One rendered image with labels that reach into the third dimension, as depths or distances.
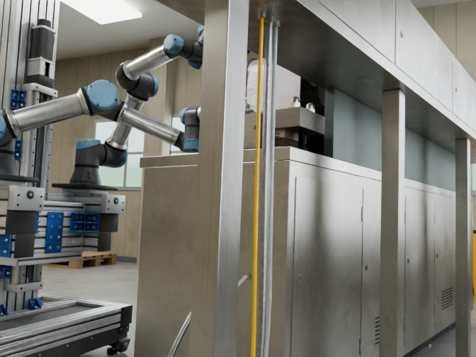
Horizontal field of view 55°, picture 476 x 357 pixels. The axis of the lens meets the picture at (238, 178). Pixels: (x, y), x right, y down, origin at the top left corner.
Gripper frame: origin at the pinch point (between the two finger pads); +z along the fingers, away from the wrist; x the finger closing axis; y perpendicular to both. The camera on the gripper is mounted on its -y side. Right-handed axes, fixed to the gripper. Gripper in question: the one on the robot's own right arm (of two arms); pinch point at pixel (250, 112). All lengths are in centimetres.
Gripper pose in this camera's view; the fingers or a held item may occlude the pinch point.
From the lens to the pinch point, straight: 174.7
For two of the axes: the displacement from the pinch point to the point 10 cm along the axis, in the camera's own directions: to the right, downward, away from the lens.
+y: 0.4, -10.0, 0.8
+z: 7.9, -0.2, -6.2
